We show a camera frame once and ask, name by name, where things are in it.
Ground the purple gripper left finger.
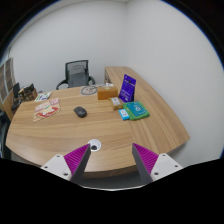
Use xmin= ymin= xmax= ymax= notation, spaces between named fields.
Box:
xmin=42 ymin=144 xmax=91 ymax=184

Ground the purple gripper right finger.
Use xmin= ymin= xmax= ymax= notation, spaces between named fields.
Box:
xmin=132 ymin=143 xmax=182 ymax=184

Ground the black computer mouse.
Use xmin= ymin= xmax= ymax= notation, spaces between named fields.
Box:
xmin=74 ymin=106 xmax=87 ymax=118

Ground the pink patterned mouse pad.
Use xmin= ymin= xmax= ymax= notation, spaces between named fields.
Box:
xmin=33 ymin=98 xmax=60 ymax=122

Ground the small blue packet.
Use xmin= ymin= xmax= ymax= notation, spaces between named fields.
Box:
xmin=119 ymin=109 xmax=130 ymax=120

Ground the small tan snack box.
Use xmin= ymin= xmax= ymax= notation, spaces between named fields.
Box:
xmin=110 ymin=97 xmax=123 ymax=110

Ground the purple standing pouch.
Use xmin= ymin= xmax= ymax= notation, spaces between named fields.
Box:
xmin=119 ymin=74 xmax=136 ymax=103

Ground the brown cardboard box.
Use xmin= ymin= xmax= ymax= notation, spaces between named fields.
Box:
xmin=97 ymin=86 xmax=118 ymax=100

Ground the dark box on side table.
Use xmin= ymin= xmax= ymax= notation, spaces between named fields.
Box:
xmin=18 ymin=83 xmax=37 ymax=101

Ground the black mesh office chair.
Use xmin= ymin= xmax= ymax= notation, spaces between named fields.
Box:
xmin=56 ymin=60 xmax=95 ymax=89

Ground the black monitor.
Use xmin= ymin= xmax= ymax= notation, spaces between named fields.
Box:
xmin=13 ymin=82 xmax=20 ymax=99

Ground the wooden bookshelf cabinet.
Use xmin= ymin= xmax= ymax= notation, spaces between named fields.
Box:
xmin=0 ymin=58 xmax=16 ymax=119

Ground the white desk cable grommet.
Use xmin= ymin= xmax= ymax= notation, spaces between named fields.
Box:
xmin=88 ymin=139 xmax=101 ymax=152

